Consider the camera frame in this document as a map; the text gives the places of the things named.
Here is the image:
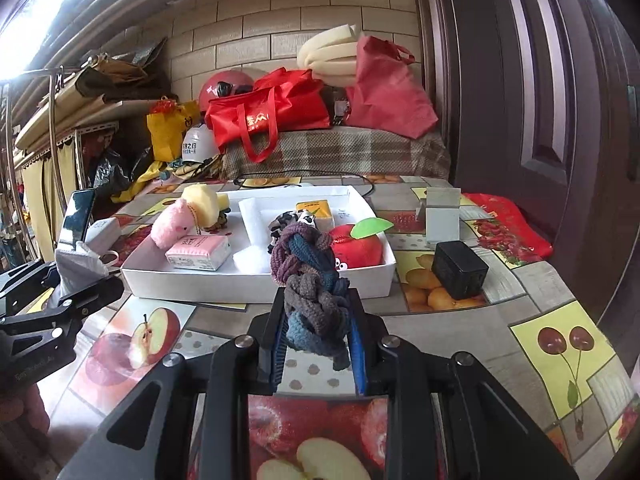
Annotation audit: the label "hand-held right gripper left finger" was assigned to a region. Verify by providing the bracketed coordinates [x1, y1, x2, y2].
[57, 287, 291, 480]

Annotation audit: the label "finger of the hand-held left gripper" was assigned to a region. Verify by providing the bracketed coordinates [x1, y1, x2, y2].
[0, 259, 58, 301]
[47, 275, 126, 333]

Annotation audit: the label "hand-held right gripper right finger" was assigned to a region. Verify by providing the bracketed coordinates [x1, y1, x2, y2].
[345, 287, 581, 480]

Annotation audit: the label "white face mask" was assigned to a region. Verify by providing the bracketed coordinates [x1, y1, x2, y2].
[54, 241, 121, 306]

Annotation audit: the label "blue purple braided hair ties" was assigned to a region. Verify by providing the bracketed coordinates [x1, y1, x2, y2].
[270, 222, 353, 372]

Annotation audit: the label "white cardboard box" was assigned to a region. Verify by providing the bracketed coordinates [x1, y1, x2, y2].
[415, 187, 463, 247]
[120, 185, 397, 303]

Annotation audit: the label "pink plush pig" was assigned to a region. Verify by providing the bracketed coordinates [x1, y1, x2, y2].
[151, 199, 198, 250]

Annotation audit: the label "pink tissue packet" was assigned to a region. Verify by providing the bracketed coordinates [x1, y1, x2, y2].
[165, 235, 232, 272]

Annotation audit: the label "black and white scrunchie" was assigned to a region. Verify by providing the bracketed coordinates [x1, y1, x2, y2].
[267, 211, 321, 256]

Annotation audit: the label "white foam piece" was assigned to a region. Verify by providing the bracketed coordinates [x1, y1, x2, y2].
[232, 197, 278, 276]

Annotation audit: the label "brown braided hair ties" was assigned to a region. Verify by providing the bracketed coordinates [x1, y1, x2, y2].
[202, 210, 231, 233]

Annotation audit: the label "yellow tissue packet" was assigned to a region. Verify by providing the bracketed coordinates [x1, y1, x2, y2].
[295, 200, 336, 231]

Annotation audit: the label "yellow plush sponge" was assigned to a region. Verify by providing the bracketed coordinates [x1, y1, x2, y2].
[181, 183, 231, 231]

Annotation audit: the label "white charger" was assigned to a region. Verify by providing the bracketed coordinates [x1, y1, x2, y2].
[84, 217, 122, 257]

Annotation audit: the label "black smartphone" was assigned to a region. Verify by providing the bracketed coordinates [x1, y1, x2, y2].
[59, 189, 98, 251]

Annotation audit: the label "red apple plush toy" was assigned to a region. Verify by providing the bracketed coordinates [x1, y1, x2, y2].
[327, 218, 396, 271]

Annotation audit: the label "black plastic bag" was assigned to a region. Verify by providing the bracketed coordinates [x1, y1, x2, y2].
[90, 147, 151, 198]

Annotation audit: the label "black charger block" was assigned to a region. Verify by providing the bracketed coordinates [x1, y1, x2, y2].
[431, 241, 490, 300]

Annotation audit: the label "yellow cloth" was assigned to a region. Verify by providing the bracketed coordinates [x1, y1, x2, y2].
[112, 160, 171, 203]

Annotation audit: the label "curved metal rod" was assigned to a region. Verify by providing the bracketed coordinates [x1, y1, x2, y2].
[0, 65, 96, 261]

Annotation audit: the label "fruit printed tablecloth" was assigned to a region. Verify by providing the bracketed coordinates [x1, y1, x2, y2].
[35, 175, 636, 480]

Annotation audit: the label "wooden shelf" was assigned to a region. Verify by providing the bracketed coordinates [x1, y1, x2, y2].
[10, 80, 156, 161]

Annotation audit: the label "yellow bag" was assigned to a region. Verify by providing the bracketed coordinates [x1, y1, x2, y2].
[146, 100, 200, 162]

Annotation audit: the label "white helmet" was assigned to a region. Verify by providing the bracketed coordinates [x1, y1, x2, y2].
[181, 125, 221, 165]

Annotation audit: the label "red plastic bag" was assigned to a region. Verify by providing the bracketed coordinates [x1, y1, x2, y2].
[462, 192, 553, 263]

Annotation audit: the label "plaid blanket sofa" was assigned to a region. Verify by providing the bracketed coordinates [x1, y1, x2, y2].
[220, 125, 451, 181]

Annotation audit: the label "brown bags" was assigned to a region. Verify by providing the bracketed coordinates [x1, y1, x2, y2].
[75, 37, 171, 103]

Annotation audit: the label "red tote bag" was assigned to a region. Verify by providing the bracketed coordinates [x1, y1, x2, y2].
[205, 67, 331, 163]

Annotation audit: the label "red helmet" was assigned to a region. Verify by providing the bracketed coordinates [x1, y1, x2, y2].
[198, 71, 256, 111]

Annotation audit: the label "red nonwoven bag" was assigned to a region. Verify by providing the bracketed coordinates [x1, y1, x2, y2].
[345, 35, 440, 140]

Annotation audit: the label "cream foam roll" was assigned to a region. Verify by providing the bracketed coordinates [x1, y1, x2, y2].
[297, 24, 362, 88]

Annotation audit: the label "dark brown door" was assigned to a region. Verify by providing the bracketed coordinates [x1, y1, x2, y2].
[407, 0, 640, 321]

